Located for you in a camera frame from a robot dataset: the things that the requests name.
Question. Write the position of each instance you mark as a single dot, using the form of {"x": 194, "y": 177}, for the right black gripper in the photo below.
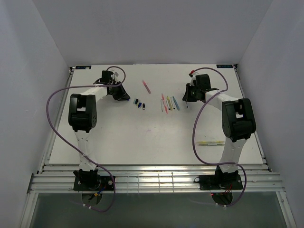
{"x": 187, "y": 97}

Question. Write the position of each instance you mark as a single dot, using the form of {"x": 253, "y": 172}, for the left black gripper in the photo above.
{"x": 123, "y": 96}

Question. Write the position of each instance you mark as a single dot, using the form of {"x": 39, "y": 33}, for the blue pen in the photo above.
{"x": 176, "y": 103}

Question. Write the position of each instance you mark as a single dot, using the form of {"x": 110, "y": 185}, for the black cap whiteboard marker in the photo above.
{"x": 172, "y": 103}

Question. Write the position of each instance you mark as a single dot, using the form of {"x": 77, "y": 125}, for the yellow highlighter pen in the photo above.
{"x": 169, "y": 103}

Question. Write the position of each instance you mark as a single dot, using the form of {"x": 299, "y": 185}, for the pink highlighter pen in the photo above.
{"x": 164, "y": 103}

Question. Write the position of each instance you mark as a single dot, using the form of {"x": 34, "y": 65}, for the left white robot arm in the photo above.
{"x": 82, "y": 113}

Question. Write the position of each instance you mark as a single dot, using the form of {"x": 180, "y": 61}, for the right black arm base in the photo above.
{"x": 220, "y": 181}

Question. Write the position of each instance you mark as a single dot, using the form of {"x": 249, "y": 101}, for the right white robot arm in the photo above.
{"x": 238, "y": 121}

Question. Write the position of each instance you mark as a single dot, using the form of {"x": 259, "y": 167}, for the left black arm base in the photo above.
{"x": 92, "y": 181}

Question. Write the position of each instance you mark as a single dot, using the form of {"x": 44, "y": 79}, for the right blue corner label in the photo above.
{"x": 224, "y": 66}

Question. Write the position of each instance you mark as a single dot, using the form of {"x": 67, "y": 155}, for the blue corner label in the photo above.
{"x": 224, "y": 66}
{"x": 82, "y": 67}

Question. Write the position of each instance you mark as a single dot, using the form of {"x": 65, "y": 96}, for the yellow highlighter near front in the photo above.
{"x": 210, "y": 143}

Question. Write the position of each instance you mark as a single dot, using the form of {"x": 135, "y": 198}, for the left blue corner label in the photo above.
{"x": 82, "y": 67}

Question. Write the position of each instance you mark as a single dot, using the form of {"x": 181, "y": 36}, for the white wire guard grid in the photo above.
{"x": 150, "y": 183}

